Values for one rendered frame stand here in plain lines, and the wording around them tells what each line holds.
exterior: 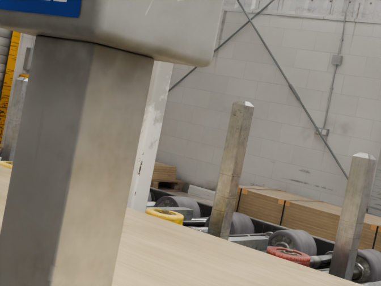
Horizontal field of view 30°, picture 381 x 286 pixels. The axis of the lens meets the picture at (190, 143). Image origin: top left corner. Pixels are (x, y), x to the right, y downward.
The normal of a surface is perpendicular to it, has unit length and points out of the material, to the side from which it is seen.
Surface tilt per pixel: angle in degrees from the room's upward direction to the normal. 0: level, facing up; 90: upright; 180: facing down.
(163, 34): 90
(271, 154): 90
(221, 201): 90
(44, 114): 90
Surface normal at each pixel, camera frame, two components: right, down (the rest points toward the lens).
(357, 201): -0.61, -0.07
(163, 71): 0.77, 0.18
